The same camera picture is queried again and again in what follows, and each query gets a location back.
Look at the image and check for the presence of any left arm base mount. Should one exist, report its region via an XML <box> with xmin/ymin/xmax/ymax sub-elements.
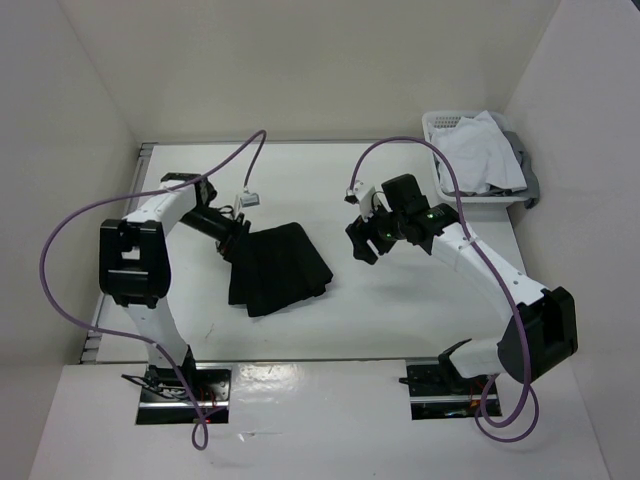
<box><xmin>121</xmin><ymin>363</ymin><xmax>232</xmax><ymax>425</ymax></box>

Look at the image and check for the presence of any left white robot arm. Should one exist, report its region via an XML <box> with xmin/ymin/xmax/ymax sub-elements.
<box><xmin>99</xmin><ymin>172</ymin><xmax>251</xmax><ymax>400</ymax></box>

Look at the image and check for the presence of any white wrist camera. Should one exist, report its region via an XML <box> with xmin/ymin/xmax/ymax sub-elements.
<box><xmin>236</xmin><ymin>192</ymin><xmax>260</xmax><ymax>209</ymax></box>
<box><xmin>344</xmin><ymin>181</ymin><xmax>382</xmax><ymax>221</ymax></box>

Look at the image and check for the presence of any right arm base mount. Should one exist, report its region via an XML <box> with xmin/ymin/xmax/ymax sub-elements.
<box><xmin>398</xmin><ymin>359</ymin><xmax>488</xmax><ymax>421</ymax></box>

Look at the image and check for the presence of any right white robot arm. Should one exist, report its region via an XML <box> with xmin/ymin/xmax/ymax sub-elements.
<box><xmin>345</xmin><ymin>174</ymin><xmax>578</xmax><ymax>393</ymax></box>

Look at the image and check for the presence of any white skirt in basket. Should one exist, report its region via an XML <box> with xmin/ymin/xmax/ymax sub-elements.
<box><xmin>430</xmin><ymin>111</ymin><xmax>527</xmax><ymax>196</ymax></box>

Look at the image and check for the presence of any white laundry basket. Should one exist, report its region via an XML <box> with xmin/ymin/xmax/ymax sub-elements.
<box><xmin>421</xmin><ymin>109</ymin><xmax>521</xmax><ymax>210</ymax></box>

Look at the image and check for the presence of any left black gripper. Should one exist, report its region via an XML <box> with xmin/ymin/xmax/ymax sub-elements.
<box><xmin>179</xmin><ymin>206</ymin><xmax>257</xmax><ymax>272</ymax></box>

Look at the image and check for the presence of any grey skirt in basket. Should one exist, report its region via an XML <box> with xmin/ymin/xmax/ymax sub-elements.
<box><xmin>439</xmin><ymin>131</ymin><xmax>541</xmax><ymax>209</ymax></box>

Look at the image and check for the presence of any black pleated skirt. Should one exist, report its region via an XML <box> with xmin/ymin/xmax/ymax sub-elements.
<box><xmin>228</xmin><ymin>222</ymin><xmax>333</xmax><ymax>317</ymax></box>

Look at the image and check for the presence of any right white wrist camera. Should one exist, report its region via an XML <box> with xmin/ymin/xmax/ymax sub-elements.
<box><xmin>344</xmin><ymin>181</ymin><xmax>382</xmax><ymax>221</ymax></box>

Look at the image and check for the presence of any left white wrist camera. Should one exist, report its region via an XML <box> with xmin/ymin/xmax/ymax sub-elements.
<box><xmin>236</xmin><ymin>192</ymin><xmax>260</xmax><ymax>209</ymax></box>

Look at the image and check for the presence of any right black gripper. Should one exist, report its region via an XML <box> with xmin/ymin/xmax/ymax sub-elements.
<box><xmin>346</xmin><ymin>195</ymin><xmax>406</xmax><ymax>264</ymax></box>

